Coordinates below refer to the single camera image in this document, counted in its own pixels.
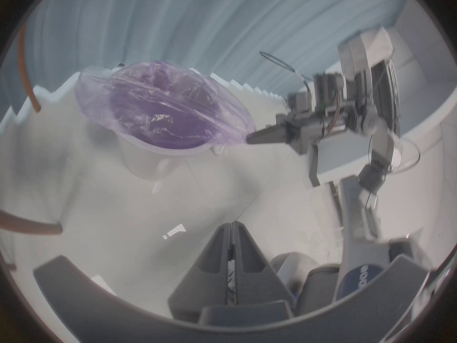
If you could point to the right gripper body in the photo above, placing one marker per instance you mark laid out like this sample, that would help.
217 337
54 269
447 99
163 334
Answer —
303 132

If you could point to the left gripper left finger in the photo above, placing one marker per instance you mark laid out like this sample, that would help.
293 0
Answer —
201 280

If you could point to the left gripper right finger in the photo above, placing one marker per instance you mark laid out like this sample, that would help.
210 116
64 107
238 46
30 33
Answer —
262 280

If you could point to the purple plastic bag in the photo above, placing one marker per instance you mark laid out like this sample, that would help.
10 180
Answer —
164 102

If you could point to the white trash bin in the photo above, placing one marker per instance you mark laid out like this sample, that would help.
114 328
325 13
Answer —
150 159

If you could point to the pale blue curtain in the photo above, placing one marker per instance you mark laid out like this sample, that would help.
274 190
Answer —
214 23

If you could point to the white cushioned wooden chair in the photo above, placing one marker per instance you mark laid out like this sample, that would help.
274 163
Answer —
32 226

